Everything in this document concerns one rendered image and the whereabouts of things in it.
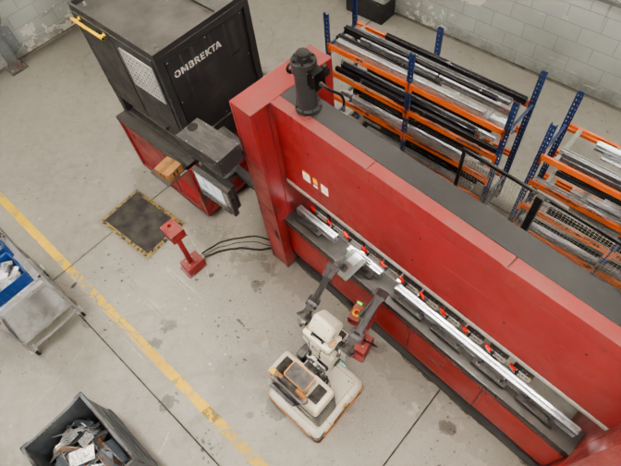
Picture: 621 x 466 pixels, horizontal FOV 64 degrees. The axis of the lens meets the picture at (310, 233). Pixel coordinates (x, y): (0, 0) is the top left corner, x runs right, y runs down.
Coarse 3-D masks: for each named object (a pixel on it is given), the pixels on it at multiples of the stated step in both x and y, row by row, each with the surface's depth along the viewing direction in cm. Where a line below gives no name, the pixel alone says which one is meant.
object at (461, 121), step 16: (352, 64) 560; (368, 80) 544; (384, 80) 541; (400, 96) 526; (416, 96) 525; (416, 112) 518; (432, 112) 507; (448, 112) 508; (448, 128) 500; (464, 128) 492; (480, 128) 497; (480, 144) 486
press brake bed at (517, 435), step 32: (288, 224) 488; (320, 256) 478; (352, 288) 468; (384, 320) 458; (416, 352) 451; (448, 384) 444; (480, 384) 390; (480, 416) 449; (512, 416) 383; (512, 448) 433; (544, 448) 378
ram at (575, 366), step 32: (288, 128) 373; (288, 160) 412; (320, 160) 369; (320, 192) 407; (352, 192) 364; (352, 224) 400; (384, 224) 358; (416, 224) 325; (416, 256) 354; (448, 256) 321; (448, 288) 350; (480, 288) 318; (512, 288) 291; (480, 320) 345; (512, 320) 314; (544, 320) 287; (512, 352) 341; (544, 352) 310; (576, 352) 285; (576, 384) 306; (608, 384) 281; (608, 416) 303
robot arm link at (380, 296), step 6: (378, 288) 372; (378, 294) 367; (384, 294) 370; (378, 300) 366; (372, 306) 368; (372, 312) 368; (366, 318) 369; (360, 324) 371; (366, 324) 370; (360, 330) 371; (348, 336) 372; (360, 336) 372
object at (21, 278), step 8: (0, 256) 470; (8, 256) 476; (0, 264) 474; (8, 264) 468; (16, 264) 484; (0, 272) 463; (8, 272) 462; (16, 272) 464; (24, 272) 458; (0, 280) 457; (8, 280) 458; (16, 280) 454; (24, 280) 462; (32, 280) 470; (0, 288) 456; (8, 288) 454; (16, 288) 461; (0, 296) 452; (8, 296) 458; (0, 304) 457
